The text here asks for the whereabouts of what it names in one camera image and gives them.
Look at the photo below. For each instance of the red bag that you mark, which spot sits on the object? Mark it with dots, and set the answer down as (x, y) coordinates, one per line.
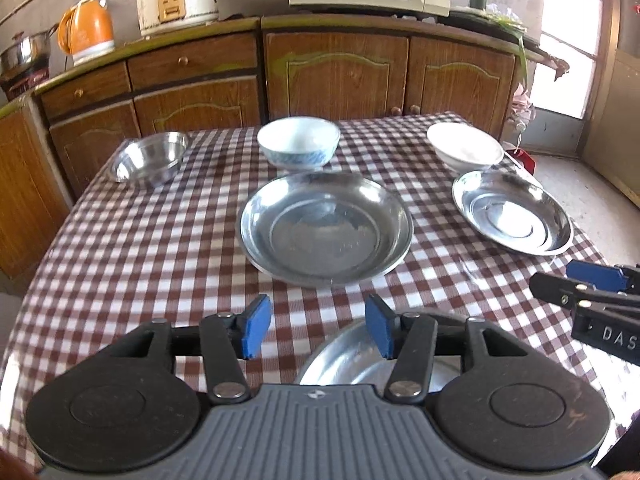
(525, 160)

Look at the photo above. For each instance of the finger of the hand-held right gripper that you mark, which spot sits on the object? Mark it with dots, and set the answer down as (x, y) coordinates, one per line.
(595, 275)
(555, 287)

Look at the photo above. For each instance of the wooden drawer cabinet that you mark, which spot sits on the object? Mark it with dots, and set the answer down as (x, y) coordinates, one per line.
(200, 60)

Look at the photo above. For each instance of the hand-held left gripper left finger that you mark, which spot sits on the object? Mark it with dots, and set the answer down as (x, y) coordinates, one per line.
(256, 327)

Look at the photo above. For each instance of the steel bowl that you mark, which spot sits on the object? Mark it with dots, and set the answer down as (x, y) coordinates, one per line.
(150, 157)

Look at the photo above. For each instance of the shiny steel plate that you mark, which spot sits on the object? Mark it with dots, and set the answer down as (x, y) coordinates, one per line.
(510, 215)

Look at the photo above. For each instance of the blue patterned white bowl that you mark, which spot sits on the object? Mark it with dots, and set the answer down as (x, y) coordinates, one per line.
(300, 135)

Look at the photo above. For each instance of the red white checkered tablecloth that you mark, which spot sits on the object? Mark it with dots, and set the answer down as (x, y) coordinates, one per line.
(150, 260)

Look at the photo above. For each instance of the large dull steel plate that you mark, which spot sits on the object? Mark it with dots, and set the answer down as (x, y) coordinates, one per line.
(325, 230)

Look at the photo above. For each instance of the wooden two-door cabinet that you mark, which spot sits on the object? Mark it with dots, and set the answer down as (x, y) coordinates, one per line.
(335, 75)

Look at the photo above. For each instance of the wide arched cabinet door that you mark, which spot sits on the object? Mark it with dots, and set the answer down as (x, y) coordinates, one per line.
(190, 107)

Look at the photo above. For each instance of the beige door panel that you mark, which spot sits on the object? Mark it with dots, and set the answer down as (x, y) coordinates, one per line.
(625, 110)

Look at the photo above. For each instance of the pink cloth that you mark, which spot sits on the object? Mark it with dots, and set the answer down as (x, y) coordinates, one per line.
(522, 107)

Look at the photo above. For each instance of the green onion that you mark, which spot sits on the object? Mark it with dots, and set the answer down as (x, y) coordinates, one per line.
(505, 22)

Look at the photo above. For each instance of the narrow arched cabinet door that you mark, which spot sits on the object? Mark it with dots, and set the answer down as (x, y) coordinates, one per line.
(90, 145)

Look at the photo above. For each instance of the glass panel door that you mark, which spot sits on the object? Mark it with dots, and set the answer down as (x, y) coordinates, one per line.
(560, 135)

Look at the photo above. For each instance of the narrow wooden drawer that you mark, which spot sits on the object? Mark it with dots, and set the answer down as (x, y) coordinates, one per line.
(80, 92)

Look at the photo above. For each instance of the wooden corner cabinet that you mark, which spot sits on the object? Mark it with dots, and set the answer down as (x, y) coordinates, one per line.
(25, 185)

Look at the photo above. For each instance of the steel cooking pot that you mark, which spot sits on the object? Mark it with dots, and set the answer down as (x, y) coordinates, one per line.
(25, 52)

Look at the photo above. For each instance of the red black induction cooker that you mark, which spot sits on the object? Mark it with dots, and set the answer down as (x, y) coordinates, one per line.
(20, 85)

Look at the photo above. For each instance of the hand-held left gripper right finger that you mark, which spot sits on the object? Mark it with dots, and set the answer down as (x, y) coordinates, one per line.
(378, 327)

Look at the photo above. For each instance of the wide wooden drawer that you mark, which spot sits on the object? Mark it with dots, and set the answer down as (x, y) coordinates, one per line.
(190, 60)

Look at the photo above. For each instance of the orange electric kettle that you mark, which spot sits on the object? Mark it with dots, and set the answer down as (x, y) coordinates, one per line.
(90, 30)

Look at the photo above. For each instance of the tall arched cabinet door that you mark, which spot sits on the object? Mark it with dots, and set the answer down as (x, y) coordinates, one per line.
(460, 80)
(335, 75)

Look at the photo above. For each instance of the plain white bowl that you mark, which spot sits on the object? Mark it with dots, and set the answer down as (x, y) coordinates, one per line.
(465, 147)

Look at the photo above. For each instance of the clear plastic bag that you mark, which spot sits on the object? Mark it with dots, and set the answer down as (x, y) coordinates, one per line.
(510, 12)

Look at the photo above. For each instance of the black flat tray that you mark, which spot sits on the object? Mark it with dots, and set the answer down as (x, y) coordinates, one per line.
(465, 14)

